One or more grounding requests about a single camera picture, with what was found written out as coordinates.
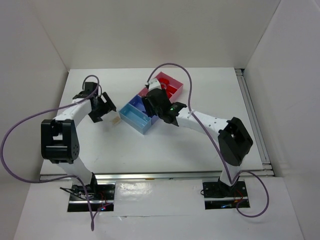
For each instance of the purple blue container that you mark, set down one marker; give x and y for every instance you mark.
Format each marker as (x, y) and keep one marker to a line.
(136, 102)

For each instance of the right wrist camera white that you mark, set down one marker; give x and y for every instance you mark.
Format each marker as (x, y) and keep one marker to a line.
(153, 84)

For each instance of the aluminium front rail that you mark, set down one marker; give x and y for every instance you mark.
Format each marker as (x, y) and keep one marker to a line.
(157, 175)

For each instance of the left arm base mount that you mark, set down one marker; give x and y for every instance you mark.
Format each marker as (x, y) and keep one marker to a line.
(102, 199)

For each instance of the aluminium right rail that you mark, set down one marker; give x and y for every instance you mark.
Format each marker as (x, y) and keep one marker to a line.
(259, 141)

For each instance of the light blue container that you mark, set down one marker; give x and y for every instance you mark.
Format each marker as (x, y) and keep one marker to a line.
(135, 118)

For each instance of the red lego brick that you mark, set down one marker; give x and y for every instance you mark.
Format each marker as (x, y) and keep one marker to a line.
(171, 90)

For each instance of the aluminium rail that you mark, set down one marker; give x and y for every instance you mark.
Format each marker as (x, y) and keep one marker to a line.
(259, 141)
(157, 175)

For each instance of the tan lego brick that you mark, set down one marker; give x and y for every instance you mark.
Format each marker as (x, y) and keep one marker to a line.
(115, 121)

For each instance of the large pink container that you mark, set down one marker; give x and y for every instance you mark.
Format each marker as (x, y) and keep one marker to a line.
(173, 82)

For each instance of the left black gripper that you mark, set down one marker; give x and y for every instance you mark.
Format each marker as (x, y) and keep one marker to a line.
(103, 107)

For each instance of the small pink container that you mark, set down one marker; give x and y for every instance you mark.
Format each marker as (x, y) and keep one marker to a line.
(143, 92)

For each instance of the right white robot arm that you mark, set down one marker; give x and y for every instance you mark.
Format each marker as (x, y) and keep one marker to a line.
(230, 137)

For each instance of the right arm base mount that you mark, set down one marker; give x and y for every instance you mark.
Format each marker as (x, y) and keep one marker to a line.
(217, 199)

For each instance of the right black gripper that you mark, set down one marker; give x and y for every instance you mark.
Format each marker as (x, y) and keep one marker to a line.
(149, 103)

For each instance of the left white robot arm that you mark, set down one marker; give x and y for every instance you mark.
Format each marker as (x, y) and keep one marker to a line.
(59, 140)

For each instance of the red round flower lego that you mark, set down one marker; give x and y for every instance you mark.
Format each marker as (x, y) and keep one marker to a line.
(164, 81)

